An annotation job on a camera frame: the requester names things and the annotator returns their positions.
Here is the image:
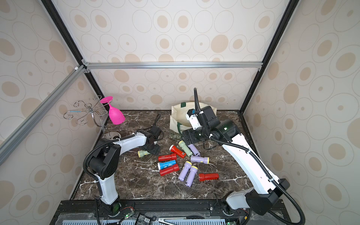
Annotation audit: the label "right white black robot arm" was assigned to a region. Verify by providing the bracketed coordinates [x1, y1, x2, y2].
[182, 106, 306, 225]

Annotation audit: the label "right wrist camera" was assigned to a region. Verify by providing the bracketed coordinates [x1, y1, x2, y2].
[186, 109, 201, 130]

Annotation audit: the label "silver wire glass rack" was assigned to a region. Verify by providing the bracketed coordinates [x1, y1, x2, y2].
[63, 95, 121, 140]

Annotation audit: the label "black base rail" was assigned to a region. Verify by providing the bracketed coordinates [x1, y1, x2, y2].
[51, 199, 281, 225]

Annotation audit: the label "aluminium left side bar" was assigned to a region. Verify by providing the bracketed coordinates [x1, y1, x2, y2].
[1, 65, 85, 164]

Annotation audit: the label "purple flashlight upper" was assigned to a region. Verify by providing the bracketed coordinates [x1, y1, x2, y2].
[188, 144, 201, 157]

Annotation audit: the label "pink plastic wine glass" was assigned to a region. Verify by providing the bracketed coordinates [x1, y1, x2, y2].
[100, 96, 125, 125]

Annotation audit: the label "pale green flashlight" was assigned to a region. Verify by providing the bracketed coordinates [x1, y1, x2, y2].
[178, 141, 193, 157]
[137, 150, 150, 158]

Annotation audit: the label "purple flashlight lower left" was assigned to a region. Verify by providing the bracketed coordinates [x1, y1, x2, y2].
[178, 161, 192, 182]

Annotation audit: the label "horizontal aluminium back bar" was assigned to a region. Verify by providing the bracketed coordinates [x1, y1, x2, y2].
[84, 61, 263, 69]

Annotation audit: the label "red flashlight below blue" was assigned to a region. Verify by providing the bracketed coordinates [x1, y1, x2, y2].
[159, 164, 179, 176]

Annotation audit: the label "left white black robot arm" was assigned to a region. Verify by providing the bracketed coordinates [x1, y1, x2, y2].
[82, 125, 162, 206]

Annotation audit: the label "purple flashlight yellow head sideways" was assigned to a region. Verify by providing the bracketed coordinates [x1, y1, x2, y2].
[190, 156, 210, 164]

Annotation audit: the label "cream green tote bag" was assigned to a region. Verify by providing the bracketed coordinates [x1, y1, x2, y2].
[169, 102, 218, 140]

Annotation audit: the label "red flashlight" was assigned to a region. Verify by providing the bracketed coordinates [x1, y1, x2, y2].
[169, 145, 186, 158]
[159, 164, 179, 176]
[158, 153, 177, 162]
[199, 173, 219, 182]

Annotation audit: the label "purple flashlight lower right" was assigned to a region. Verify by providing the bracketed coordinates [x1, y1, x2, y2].
[185, 166, 198, 187]

